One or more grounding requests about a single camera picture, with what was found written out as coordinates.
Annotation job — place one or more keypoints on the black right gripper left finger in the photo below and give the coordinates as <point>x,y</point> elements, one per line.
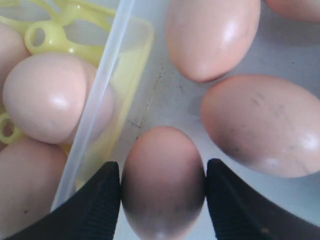
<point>90,214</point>

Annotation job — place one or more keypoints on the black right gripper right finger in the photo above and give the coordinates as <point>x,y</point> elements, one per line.
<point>238,212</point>

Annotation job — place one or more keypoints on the brown egg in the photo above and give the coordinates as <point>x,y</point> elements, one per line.
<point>12,50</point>
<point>30,172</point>
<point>265,123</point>
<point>45,95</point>
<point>300,10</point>
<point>208,38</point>
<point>163,184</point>

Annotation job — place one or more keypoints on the clear plastic container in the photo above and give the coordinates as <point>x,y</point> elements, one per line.
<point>282,47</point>

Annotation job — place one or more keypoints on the yellow plastic egg tray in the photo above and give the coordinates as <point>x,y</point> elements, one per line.
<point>82,27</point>

